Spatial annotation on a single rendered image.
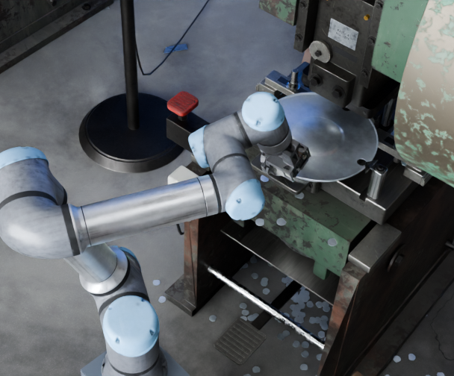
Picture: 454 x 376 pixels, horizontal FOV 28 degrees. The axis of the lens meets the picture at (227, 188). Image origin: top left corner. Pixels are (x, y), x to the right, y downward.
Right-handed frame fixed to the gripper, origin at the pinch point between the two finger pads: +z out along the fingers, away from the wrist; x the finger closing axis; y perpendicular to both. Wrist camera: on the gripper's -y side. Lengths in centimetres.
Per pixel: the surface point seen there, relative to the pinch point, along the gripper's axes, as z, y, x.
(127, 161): 82, -76, -5
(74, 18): 101, -143, 35
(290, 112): 8.5, -9.3, 15.1
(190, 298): 66, -24, -33
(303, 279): 47.6, 6.3, -12.6
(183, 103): 5.5, -32.7, 3.2
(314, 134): 6.7, -0.2, 12.6
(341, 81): -8.9, 3.4, 21.6
